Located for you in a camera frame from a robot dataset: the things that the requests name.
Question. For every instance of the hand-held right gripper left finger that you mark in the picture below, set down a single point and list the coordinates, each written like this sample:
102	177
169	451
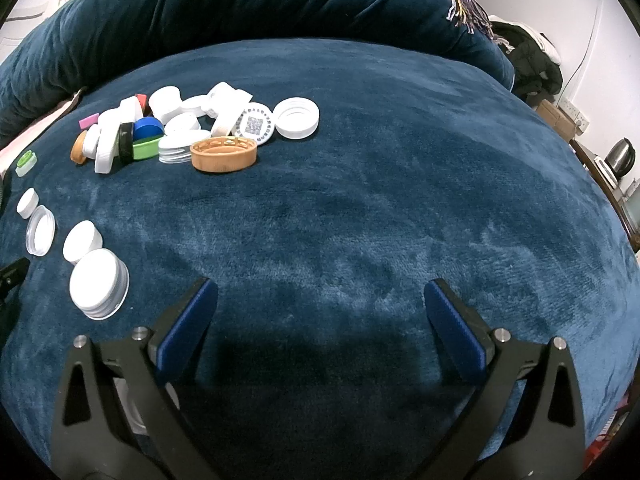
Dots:
187	330

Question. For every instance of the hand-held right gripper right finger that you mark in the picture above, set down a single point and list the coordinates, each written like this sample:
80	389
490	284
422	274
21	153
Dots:
452	325

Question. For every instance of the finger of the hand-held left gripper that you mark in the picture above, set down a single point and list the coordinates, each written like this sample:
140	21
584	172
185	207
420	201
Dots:
15	275

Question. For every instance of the pile of plastic bottle caps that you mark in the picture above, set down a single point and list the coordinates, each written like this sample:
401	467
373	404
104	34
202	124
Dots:
170	102

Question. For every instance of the small white cap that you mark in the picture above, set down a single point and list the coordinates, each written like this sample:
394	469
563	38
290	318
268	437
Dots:
27	202

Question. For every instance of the medium white cap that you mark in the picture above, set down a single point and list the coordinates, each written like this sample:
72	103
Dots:
82	240

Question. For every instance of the large white threaded lid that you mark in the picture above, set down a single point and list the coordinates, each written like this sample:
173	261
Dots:
97	280

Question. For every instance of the white round lid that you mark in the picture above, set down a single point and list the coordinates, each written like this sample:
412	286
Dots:
137	412

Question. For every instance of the green and white cap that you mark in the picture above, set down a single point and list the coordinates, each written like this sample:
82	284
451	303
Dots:
25	162

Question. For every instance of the pink bed sheet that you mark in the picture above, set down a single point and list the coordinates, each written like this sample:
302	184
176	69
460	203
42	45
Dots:
40	130

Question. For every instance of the red patterned cloth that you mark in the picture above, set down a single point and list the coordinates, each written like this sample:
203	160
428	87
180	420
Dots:
607	435

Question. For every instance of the wooden side table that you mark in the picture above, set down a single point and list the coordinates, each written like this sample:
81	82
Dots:
627	200

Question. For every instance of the cardboard box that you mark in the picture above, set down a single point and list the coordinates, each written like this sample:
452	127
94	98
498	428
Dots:
554	121

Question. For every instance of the metal kettle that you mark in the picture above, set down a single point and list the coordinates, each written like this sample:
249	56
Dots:
620	157

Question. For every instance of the black jacket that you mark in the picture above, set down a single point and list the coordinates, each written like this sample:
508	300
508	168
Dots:
530	67

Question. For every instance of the white garment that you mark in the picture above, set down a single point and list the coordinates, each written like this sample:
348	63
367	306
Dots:
547	45

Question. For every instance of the fringed woven throw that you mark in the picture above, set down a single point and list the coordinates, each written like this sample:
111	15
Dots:
467	10

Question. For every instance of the dark blue velvet cushion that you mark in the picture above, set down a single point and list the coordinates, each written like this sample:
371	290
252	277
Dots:
250	0

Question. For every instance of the white wall socket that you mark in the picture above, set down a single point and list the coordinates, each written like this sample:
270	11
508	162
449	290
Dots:
580	121

